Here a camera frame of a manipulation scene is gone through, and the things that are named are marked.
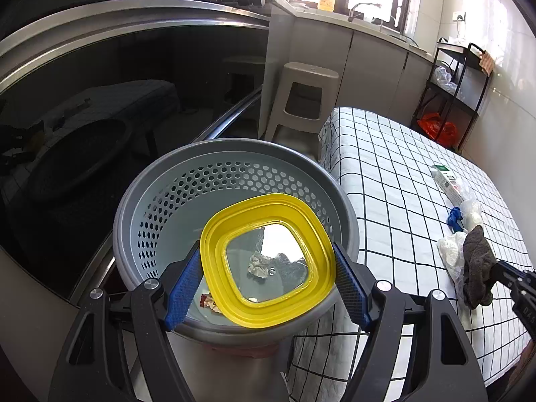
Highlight grey kitchen counter cabinet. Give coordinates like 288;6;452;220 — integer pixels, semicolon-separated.
259;3;433;135

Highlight white plastic bags on rack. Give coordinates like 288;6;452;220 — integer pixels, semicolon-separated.
433;66;458;91

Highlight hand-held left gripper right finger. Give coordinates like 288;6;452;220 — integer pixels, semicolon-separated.
332;242;489;402

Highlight chrome sink faucet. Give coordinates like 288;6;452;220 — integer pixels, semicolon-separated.
348;2;382;22

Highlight crumpled white plastic bag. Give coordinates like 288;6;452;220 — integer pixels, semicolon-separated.
437;232;468;286

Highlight yellow plastic lid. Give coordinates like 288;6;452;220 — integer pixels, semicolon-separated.
200;194;338;328

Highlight blue plastic piece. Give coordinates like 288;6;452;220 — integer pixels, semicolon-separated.
446;207;464;234

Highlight dark grey cloth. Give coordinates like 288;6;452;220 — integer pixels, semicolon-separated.
462;225;498;310

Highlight black metal shelf rack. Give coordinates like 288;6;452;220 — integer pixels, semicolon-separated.
411;38;495;152

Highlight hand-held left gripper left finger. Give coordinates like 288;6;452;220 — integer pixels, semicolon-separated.
47;240;203;402

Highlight white green carton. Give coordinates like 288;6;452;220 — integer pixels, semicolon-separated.
431;164;465;202

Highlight black white checked tablecloth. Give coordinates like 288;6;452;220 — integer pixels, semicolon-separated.
284;107;536;402

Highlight built-in black oven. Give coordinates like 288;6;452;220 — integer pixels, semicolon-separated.
0;0;274;304

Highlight white tissue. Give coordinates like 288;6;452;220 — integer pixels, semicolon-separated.
247;251;274;279

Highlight orange plastic bag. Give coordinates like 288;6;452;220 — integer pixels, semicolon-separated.
417;113;458;148

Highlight beige plastic stool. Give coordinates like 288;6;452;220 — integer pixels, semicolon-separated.
267;61;340;144

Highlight orange printed snack wrapper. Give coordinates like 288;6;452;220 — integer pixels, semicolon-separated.
200;294;225;315

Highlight grey perforated plastic basket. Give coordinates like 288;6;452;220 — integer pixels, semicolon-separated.
112;138;360;346

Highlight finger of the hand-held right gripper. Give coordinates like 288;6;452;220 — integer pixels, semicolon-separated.
489;260;529;290

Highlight red plastic stool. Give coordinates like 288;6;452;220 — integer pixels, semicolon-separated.
204;340;286;359

